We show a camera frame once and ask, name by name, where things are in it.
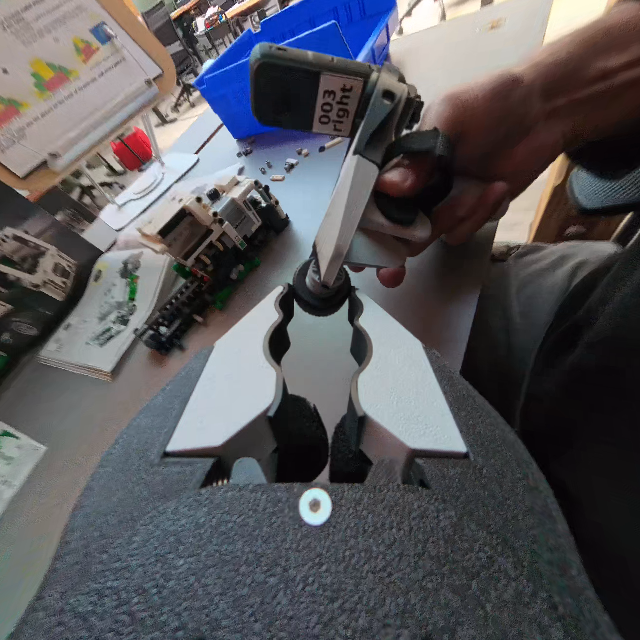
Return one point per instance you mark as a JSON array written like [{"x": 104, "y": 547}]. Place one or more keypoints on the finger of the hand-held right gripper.
[{"x": 345, "y": 210}]

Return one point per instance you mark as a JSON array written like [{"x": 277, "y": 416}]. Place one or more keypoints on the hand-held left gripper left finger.
[{"x": 225, "y": 395}]

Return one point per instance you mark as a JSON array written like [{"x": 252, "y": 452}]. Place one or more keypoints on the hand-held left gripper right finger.
[{"x": 410, "y": 395}]

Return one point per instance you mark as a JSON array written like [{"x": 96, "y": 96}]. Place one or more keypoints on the grey ribbed cylinder piece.
[{"x": 311, "y": 275}]

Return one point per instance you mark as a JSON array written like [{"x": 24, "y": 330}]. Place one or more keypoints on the small black toy wheel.
[{"x": 320, "y": 306}]

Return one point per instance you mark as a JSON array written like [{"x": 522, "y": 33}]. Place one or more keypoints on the person's right forearm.
[{"x": 590, "y": 70}]

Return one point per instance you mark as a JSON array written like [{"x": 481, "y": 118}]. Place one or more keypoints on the toy truck set box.
[{"x": 30, "y": 300}]

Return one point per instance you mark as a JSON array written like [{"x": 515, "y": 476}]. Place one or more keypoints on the person's right hand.
[{"x": 480, "y": 150}]

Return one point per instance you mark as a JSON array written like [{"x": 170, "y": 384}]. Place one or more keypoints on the blue plastic bin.
[
  {"x": 370, "y": 30},
  {"x": 240, "y": 100}
]

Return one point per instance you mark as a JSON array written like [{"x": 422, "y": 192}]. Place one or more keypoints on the scattered small toy brick pieces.
[{"x": 291, "y": 164}]

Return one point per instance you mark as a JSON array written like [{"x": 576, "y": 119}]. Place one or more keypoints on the person's grey pants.
[{"x": 525, "y": 310}]

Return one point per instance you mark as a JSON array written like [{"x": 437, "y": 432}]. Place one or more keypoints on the partly built toy truck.
[{"x": 200, "y": 225}]

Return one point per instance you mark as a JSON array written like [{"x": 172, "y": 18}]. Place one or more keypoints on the instruction booklet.
[{"x": 100, "y": 320}]

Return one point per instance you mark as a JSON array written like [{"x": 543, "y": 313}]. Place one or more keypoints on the white clipboard stand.
[{"x": 150, "y": 185}]

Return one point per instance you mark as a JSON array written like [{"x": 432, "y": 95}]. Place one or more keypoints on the red container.
[{"x": 131, "y": 150}]

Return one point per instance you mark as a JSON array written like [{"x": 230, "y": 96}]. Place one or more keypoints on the green white sticker sheet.
[{"x": 17, "y": 465}]

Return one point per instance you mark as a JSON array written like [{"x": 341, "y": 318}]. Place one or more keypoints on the wooden clipboard with instruction sheet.
[{"x": 60, "y": 75}]

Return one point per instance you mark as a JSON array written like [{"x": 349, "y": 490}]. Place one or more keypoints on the black mesh office chair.
[{"x": 605, "y": 192}]

